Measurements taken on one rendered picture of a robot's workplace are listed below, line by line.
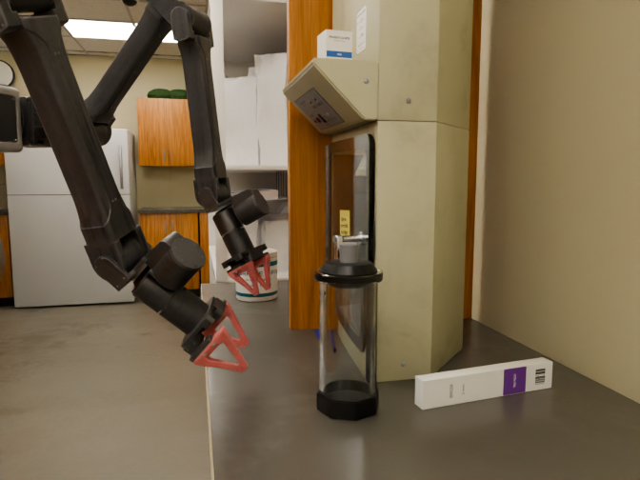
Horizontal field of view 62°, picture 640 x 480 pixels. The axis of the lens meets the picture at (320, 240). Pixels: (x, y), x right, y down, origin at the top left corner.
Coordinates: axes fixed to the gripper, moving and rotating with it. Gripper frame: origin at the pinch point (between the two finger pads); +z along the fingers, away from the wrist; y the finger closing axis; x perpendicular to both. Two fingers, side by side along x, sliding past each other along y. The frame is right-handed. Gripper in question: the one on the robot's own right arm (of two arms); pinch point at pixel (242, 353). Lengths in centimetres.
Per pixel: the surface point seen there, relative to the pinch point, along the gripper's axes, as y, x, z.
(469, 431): -13.6, -15.8, 30.4
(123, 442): 168, 132, 26
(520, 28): 42, -86, 9
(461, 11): 23, -71, -6
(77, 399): 224, 161, -1
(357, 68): 11, -48, -15
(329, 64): 10.0, -44.9, -19.0
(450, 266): 16.8, -33.6, 24.4
